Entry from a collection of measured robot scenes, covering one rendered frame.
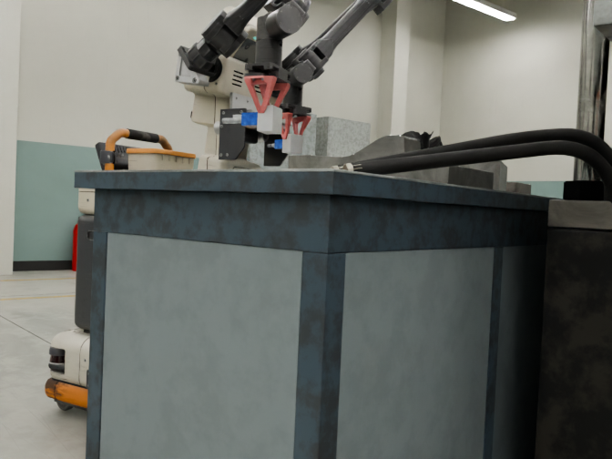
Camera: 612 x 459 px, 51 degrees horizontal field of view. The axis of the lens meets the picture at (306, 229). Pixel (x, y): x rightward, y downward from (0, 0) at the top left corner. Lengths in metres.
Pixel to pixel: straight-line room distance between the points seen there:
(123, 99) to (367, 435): 6.55
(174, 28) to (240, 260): 6.86
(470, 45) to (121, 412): 9.82
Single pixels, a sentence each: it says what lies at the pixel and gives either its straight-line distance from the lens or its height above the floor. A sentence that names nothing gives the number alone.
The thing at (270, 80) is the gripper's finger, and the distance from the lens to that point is 1.36.
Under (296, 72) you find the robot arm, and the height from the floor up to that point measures 1.12.
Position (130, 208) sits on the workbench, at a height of 0.72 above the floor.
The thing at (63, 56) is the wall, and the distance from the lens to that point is 7.28.
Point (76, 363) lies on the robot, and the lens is 2.31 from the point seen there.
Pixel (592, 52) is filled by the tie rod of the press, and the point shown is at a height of 1.11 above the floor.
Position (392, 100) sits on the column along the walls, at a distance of 9.63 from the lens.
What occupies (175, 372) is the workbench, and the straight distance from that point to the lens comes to 1.26.
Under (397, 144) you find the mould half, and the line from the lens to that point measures 1.63.
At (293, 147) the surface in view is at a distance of 1.90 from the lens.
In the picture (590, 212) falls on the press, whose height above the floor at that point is 0.76.
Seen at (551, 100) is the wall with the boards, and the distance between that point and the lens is 9.84.
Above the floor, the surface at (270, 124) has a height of 0.91.
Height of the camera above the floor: 0.74
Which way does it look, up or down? 2 degrees down
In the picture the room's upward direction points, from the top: 3 degrees clockwise
